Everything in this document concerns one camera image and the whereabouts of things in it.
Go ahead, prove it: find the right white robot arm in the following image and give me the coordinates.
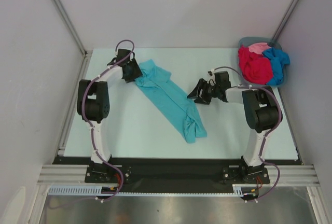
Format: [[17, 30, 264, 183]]
[[187, 71, 283, 184]]

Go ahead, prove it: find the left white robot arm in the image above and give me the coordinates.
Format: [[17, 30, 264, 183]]
[[77, 48, 142, 184]]

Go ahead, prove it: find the left aluminium corner post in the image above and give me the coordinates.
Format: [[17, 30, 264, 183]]
[[38, 0, 88, 56]]

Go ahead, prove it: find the grey plastic basket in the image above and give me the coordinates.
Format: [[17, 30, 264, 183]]
[[238, 37, 291, 87]]

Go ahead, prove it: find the pink t-shirt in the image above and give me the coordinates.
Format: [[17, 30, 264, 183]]
[[248, 42, 271, 54]]

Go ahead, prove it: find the right aluminium corner post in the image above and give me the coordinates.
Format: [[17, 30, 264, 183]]
[[272, 0, 301, 41]]

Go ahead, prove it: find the teal t-shirt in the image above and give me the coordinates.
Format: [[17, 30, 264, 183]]
[[135, 60, 208, 144]]

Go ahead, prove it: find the blue t-shirt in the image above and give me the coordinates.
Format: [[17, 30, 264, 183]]
[[263, 47, 290, 86]]

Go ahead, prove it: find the red t-shirt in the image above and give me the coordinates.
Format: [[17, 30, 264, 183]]
[[238, 46, 273, 85]]

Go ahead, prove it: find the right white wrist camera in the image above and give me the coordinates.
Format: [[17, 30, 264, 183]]
[[207, 68, 216, 77]]

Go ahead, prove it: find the aluminium corner post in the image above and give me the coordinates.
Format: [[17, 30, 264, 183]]
[[272, 0, 301, 41], [38, 0, 88, 56]]

